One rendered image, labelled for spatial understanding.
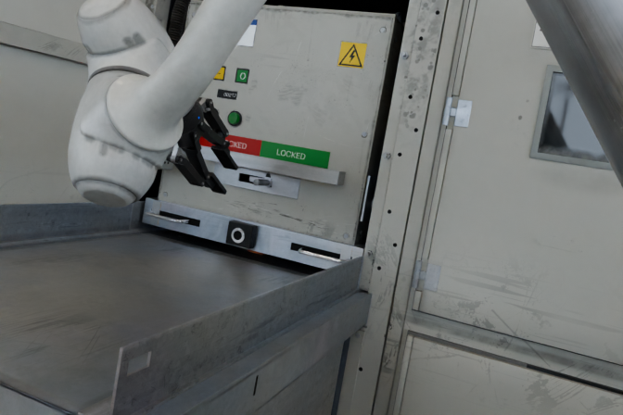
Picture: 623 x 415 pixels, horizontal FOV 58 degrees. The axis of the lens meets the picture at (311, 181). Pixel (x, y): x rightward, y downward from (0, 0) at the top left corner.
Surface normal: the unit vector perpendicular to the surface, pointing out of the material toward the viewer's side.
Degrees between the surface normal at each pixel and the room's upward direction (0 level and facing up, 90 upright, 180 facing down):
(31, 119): 90
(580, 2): 110
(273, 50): 90
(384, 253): 90
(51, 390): 0
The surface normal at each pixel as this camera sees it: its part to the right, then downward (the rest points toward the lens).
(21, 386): 0.17, -0.98
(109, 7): -0.11, -0.47
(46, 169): 0.77, 0.17
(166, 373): 0.91, 0.18
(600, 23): -0.89, 0.19
